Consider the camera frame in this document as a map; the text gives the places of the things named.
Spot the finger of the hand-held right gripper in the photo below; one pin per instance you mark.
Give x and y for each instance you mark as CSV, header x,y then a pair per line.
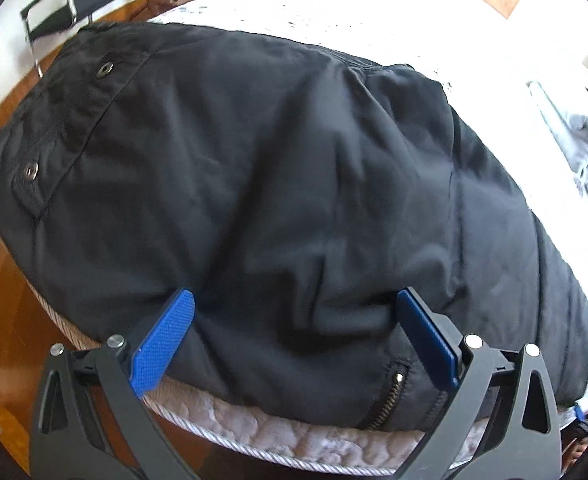
x,y
579,412

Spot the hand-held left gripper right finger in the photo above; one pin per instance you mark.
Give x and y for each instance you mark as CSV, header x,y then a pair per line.
x,y
431,345

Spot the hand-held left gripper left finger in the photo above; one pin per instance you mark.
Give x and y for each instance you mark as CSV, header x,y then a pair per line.
x,y
163,345

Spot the black jacket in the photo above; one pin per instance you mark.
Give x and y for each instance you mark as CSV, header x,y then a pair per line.
x,y
274,185

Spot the white quilted mattress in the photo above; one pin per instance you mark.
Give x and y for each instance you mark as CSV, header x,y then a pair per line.
x,y
424,25

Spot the black office chair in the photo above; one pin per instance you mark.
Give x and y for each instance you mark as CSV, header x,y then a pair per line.
x,y
53,15

